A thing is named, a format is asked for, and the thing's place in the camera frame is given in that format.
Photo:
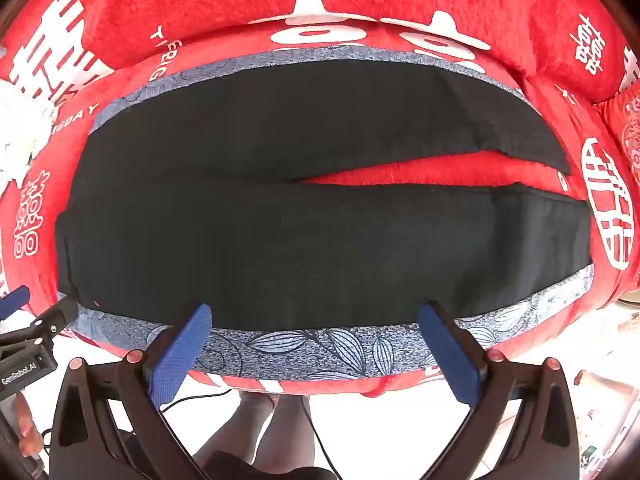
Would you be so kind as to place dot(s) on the small green white box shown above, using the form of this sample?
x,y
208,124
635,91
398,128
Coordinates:
x,y
591,454

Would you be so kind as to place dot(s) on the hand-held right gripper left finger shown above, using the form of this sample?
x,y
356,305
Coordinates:
x,y
180,355

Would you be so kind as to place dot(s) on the red printed blanket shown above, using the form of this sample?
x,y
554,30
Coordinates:
x,y
125,90

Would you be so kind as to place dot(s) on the folded red printed quilt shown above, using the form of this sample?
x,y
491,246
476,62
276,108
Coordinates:
x,y
200,0

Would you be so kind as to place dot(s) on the white fluffy object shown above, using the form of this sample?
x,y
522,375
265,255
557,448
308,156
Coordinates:
x,y
20,120

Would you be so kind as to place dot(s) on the red embroidered pillow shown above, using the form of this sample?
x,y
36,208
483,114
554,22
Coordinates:
x,y
627,140

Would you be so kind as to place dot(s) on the person's left hand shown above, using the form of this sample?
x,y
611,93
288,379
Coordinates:
x,y
27,425

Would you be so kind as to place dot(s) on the person's dark clothing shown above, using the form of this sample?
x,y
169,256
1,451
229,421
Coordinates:
x,y
275,470

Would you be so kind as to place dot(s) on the blue leaf-print cloth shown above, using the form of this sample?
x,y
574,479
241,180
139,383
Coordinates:
x,y
350,350

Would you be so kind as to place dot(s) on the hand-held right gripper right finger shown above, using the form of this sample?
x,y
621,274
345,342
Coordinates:
x,y
450,355

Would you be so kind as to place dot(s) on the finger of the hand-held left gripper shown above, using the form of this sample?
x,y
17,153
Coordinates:
x,y
57,316
14,301

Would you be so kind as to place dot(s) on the person's right leg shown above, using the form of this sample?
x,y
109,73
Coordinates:
x,y
290,435

